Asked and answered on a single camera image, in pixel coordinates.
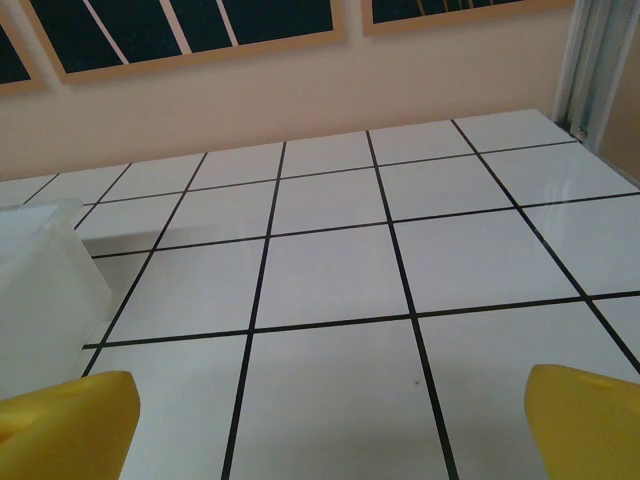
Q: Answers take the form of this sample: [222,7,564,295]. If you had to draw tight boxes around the aluminium corner post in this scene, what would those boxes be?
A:
[552,0,632,139]

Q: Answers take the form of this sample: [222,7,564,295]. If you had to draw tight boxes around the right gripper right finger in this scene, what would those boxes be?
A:
[524,363,640,480]

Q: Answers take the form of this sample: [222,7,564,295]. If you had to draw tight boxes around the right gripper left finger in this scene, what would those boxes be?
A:
[0,370,142,480]

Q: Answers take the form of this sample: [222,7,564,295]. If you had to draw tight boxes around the translucent white plastic container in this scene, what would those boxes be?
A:
[0,197,112,401]

